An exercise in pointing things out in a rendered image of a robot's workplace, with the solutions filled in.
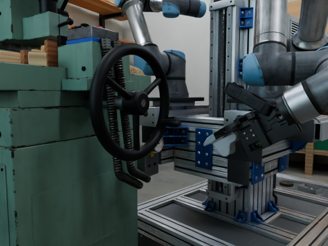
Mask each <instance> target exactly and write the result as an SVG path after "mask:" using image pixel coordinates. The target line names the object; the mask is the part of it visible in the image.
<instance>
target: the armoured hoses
mask: <svg viewBox="0 0 328 246"><path fill-rule="evenodd" d="M99 40H100V43H101V50H102V58H103V57H104V56H105V54H106V53H107V52H108V51H110V48H111V47H110V44H111V45H112V47H113V48H114V47H116V46H117V45H120V44H121V41H119V40H117V41H111V42H110V38H101V39H99ZM122 62H123V61H122V58H121V59H119V60H118V61H117V62H116V63H115V64H114V65H115V66H114V67H115V75H116V76H115V77H116V83H117V84H118V85H119V86H121V87H122V88H123V89H126V88H125V80H124V79H125V78H124V71H123V63H122ZM112 71H113V70H112V69H111V70H110V72H109V74H108V76H109V77H110V78H111V79H112V80H113V72H112ZM114 91H115V90H114V89H112V88H111V87H110V86H109V85H107V84H105V92H106V99H107V101H106V102H107V107H108V108H107V110H108V111H107V112H108V119H109V121H108V122H109V125H110V126H109V127H110V135H111V137H112V139H113V140H114V141H115V142H116V143H117V144H118V145H119V146H121V145H120V139H119V138H120V137H119V136H120V135H119V128H118V126H119V125H118V122H117V121H118V120H117V119H118V118H117V116H118V115H117V110H116V108H115V106H114V99H115V92H114ZM120 116H121V117H120V118H121V123H122V124H121V125H122V133H123V142H124V143H123V144H124V149H127V150H133V146H132V145H133V144H132V139H131V138H132V137H131V136H132V135H131V130H130V129H131V128H130V123H129V122H130V121H129V115H128V114H126V113H125V112H124V110H120ZM134 163H135V162H134V161H126V165H127V166H126V167H127V170H128V173H129V174H130V175H128V174H127V173H125V172H124V171H123V166H122V165H123V164H122V160H119V159H117V158H115V157H113V164H114V165H113V166H114V171H115V176H116V177H117V179H119V180H120V181H122V182H124V183H126V184H129V185H131V186H133V187H135V188H137V189H141V188H142V187H143V183H142V182H141V181H139V180H138V179H140V180H142V181H144V182H146V183H148V182H150V180H151V177H150V176H149V175H147V174H145V173H144V172H142V171H140V170H138V169H137V168H136V167H135V164H134ZM132 176H133V177H132ZM134 177H135V178H134ZM136 178H137V179H136Z"/></svg>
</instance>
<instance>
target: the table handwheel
mask: <svg viewBox="0 0 328 246"><path fill-rule="evenodd" d="M127 55H136V56H138V57H140V58H142V59H143V60H145V61H146V62H147V63H148V65H149V66H150V67H151V69H152V71H153V73H154V75H155V77H156V79H155V80H154V81H153V82H152V83H151V84H150V85H149V86H148V87H147V88H146V89H145V90H144V91H126V90H125V89H123V88H122V87H121V86H119V85H118V84H117V83H116V82H115V81H114V80H112V79H111V78H110V77H109V76H108V74H109V72H110V70H111V68H112V67H113V65H114V64H115V63H116V62H117V61H118V60H119V59H121V58H122V57H124V56H127ZM105 84H107V85H109V86H110V87H111V88H112V89H114V90H115V91H116V92H117V93H119V94H120V96H115V99H114V106H115V108H116V109H117V110H124V112H125V113H126V114H128V115H132V120H133V150H127V149H124V148H122V147H120V146H119V145H118V144H117V143H116V142H115V141H114V140H113V139H112V137H111V135H110V134H109V131H108V129H107V127H106V123H105V120H104V115H103V109H107V108H108V107H107V102H106V101H107V99H106V96H103V91H104V86H105ZM157 85H158V87H159V93H160V111H159V117H158V121H157V124H156V127H155V129H154V132H153V133H152V135H151V137H150V138H149V140H148V141H147V142H146V143H145V144H144V145H143V146H141V147H140V115H144V114H145V113H146V112H147V110H148V108H149V98H148V95H149V94H150V92H151V91H152V90H153V89H154V88H155V87H156V86H157ZM83 105H84V107H85V108H89V112H90V118H91V122H92V126H93V129H94V132H95V134H96V136H97V138H98V140H99V142H100V143H101V145H102V146H103V148H104V149H105V150H106V151H107V152H108V153H109V154H110V155H112V156H113V157H115V158H117V159H119V160H122V161H136V160H139V159H142V158H144V157H145V156H147V155H148V154H149V153H151V152H152V151H153V150H154V148H155V147H156V146H157V145H158V143H159V142H160V140H161V138H162V136H163V134H164V131H165V128H166V126H164V125H161V119H168V115H169V89H168V83H167V79H166V76H165V73H164V70H163V68H162V66H161V64H160V62H159V61H158V59H157V58H156V57H155V55H154V54H153V53H152V52H151V51H150V50H148V49H147V48H146V47H144V46H142V45H139V44H136V43H123V44H120V45H117V46H116V47H114V48H112V49H111V50H110V51H108V52H107V53H106V54H105V56H104V57H103V58H102V59H101V61H100V63H99V64H98V66H97V68H96V70H95V73H94V75H93V79H92V82H91V86H90V93H89V96H85V97H84V99H83Z"/></svg>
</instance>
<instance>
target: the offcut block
mask: <svg viewBox="0 0 328 246"><path fill-rule="evenodd" d="M28 64H30V65H41V66H47V60H46V53H44V52H28Z"/></svg>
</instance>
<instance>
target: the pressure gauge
mask: <svg viewBox="0 0 328 246"><path fill-rule="evenodd" d="M159 143H160V144H158V145H157V146H156V147H155V148H154V150H153V151H152V152H151V153H150V154H151V157H154V152H160V151H161V150H162V148H163V146H164V139H163V137H162V138H161V140H160V142H159Z"/></svg>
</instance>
